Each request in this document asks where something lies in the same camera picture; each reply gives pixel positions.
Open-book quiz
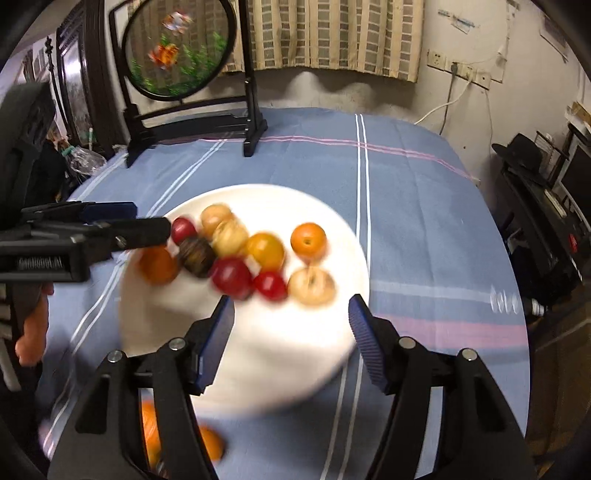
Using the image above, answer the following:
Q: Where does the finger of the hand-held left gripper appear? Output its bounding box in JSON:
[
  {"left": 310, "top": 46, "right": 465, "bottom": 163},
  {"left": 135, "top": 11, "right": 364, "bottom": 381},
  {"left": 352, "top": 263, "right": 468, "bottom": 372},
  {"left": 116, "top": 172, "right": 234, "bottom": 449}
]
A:
[
  {"left": 21, "top": 200, "right": 138, "bottom": 224},
  {"left": 83, "top": 217, "right": 172, "bottom": 259}
]

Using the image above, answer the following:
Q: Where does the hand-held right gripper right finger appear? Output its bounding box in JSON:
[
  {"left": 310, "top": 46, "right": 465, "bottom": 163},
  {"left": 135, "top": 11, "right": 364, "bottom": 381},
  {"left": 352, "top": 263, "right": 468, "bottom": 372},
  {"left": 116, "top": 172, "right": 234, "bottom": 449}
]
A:
[{"left": 348, "top": 294, "right": 539, "bottom": 480}]

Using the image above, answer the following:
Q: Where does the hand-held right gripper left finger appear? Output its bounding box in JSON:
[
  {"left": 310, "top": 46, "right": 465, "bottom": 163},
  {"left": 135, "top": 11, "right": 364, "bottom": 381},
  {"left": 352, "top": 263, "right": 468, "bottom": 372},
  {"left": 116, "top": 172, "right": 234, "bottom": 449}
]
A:
[{"left": 48, "top": 295, "right": 235, "bottom": 480}]

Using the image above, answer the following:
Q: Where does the large orange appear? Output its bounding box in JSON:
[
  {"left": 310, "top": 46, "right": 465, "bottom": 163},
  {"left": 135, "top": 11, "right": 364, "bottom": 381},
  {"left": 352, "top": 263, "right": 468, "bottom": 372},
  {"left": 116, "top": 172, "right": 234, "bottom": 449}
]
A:
[{"left": 139, "top": 247, "right": 180, "bottom": 284}]

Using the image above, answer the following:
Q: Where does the small red plum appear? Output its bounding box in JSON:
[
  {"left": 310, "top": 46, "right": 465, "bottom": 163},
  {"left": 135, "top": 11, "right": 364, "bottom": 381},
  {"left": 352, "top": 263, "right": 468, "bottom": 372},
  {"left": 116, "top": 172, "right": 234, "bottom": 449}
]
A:
[{"left": 171, "top": 218, "right": 197, "bottom": 245}]

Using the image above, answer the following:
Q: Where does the white round plate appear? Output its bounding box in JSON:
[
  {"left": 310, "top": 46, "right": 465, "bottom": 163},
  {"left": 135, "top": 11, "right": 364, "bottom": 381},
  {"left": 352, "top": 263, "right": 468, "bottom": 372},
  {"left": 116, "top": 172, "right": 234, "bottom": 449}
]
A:
[{"left": 117, "top": 184, "right": 371, "bottom": 416}]

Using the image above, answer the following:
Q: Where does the dark brown water chestnut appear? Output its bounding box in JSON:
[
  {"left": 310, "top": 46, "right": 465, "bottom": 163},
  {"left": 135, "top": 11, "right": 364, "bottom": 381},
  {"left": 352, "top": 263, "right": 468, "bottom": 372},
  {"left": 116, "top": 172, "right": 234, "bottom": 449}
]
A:
[{"left": 178, "top": 236, "right": 217, "bottom": 278}]

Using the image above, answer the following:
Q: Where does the large red plum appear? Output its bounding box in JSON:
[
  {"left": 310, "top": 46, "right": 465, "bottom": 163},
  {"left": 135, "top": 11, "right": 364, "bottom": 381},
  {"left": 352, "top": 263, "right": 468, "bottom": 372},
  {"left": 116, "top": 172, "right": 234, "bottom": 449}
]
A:
[{"left": 211, "top": 257, "right": 254, "bottom": 299}]

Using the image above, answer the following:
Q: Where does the large tan potato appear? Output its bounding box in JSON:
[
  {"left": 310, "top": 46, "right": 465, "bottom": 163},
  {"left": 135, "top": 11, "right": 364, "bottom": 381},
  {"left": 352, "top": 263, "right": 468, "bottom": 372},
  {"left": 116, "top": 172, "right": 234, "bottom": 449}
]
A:
[{"left": 287, "top": 267, "right": 336, "bottom": 306}]

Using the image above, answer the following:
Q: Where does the red cherry tomato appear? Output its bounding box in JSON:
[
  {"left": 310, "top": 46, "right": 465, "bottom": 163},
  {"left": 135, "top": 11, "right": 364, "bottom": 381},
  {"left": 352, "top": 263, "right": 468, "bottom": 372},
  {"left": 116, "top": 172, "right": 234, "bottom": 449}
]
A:
[{"left": 252, "top": 271, "right": 288, "bottom": 302}]

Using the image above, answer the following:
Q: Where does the small tan potato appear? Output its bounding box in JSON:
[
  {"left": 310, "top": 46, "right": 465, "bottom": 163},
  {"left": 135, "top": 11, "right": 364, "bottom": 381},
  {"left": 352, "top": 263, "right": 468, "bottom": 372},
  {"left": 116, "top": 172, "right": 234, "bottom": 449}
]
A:
[
  {"left": 200, "top": 204, "right": 235, "bottom": 236},
  {"left": 211, "top": 220, "right": 250, "bottom": 259}
]

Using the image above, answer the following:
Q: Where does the yellow-orange round tomato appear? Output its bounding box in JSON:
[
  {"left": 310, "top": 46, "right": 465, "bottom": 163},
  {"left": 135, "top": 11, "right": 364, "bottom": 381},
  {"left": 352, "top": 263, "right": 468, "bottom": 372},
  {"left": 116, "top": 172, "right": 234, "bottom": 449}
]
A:
[
  {"left": 199, "top": 427, "right": 227, "bottom": 462},
  {"left": 246, "top": 233, "right": 286, "bottom": 272}
]

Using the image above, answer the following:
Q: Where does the medium orange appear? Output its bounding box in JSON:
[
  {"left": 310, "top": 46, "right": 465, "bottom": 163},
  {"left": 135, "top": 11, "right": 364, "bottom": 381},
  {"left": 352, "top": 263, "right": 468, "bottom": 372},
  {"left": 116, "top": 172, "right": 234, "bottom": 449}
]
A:
[{"left": 140, "top": 401, "right": 162, "bottom": 468}]

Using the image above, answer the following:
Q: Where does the small orange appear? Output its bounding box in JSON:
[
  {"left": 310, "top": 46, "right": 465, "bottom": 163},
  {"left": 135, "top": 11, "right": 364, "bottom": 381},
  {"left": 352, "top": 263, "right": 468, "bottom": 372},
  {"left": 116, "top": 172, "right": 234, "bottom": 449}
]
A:
[{"left": 290, "top": 222, "right": 328, "bottom": 259}]

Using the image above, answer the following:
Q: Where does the person's left hand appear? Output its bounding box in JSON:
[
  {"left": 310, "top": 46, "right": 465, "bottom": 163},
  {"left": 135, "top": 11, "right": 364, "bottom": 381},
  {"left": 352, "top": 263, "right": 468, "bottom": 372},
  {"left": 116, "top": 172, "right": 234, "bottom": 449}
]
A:
[{"left": 15, "top": 283, "right": 55, "bottom": 368}]

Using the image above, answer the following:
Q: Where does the clear plastic bag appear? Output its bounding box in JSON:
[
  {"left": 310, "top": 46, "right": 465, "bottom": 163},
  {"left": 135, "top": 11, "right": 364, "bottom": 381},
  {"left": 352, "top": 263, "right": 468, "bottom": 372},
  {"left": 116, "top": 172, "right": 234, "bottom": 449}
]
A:
[{"left": 67, "top": 145, "right": 108, "bottom": 178}]

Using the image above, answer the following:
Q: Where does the blue striped tablecloth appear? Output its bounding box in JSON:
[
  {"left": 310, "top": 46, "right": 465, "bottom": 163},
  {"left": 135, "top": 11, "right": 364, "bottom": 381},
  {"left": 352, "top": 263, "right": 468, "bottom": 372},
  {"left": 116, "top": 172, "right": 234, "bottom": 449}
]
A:
[{"left": 34, "top": 107, "right": 530, "bottom": 480}]

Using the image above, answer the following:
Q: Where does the dark wooden framed picture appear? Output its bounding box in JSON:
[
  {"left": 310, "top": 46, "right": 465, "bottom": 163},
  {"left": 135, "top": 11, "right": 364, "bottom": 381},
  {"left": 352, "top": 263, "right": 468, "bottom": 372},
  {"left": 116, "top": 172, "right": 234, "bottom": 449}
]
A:
[{"left": 54, "top": 0, "right": 126, "bottom": 155}]

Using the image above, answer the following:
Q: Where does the round goldfish screen black stand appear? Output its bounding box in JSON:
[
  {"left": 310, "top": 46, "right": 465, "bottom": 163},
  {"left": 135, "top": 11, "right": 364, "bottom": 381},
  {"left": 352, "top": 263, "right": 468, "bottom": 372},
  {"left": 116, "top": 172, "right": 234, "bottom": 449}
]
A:
[{"left": 108, "top": 0, "right": 269, "bottom": 168}]

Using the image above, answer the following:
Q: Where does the black computer desk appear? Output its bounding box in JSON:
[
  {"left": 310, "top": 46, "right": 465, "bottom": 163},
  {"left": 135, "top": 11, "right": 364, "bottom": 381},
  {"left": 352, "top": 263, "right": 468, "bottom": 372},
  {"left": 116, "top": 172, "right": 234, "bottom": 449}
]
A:
[{"left": 498, "top": 152, "right": 591, "bottom": 308}]

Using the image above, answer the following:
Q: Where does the white remote control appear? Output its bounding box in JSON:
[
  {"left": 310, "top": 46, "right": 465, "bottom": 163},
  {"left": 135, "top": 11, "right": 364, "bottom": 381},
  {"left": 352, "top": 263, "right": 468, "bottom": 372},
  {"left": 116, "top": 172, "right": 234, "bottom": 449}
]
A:
[{"left": 544, "top": 188, "right": 570, "bottom": 219}]

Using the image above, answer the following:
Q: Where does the black hat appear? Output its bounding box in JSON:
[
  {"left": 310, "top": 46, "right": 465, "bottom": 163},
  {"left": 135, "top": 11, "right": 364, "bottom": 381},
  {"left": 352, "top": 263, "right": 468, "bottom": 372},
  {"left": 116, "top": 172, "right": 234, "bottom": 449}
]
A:
[{"left": 491, "top": 133, "right": 546, "bottom": 175}]

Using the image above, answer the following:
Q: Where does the computer monitor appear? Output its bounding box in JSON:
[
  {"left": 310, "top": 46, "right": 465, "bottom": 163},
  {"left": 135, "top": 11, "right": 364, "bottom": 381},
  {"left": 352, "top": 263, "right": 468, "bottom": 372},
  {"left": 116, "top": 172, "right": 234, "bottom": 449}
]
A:
[{"left": 560, "top": 143, "right": 591, "bottom": 210}]

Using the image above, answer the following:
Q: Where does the beige checked curtain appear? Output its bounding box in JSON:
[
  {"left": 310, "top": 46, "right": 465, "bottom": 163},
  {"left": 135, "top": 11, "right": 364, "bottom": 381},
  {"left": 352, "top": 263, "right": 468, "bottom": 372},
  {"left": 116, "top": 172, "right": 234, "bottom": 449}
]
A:
[{"left": 222, "top": 0, "right": 426, "bottom": 84}]

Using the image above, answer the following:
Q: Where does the white power cable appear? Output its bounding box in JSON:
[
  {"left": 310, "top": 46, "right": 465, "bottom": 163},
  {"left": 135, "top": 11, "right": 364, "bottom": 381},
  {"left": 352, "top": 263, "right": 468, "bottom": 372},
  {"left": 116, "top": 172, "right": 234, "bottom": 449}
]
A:
[{"left": 412, "top": 69, "right": 472, "bottom": 136}]

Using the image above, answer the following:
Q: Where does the white wall power strip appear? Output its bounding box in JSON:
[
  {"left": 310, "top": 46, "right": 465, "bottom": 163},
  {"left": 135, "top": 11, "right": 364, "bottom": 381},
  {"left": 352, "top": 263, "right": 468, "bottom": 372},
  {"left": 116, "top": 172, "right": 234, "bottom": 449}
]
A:
[{"left": 455, "top": 64, "right": 492, "bottom": 89}]

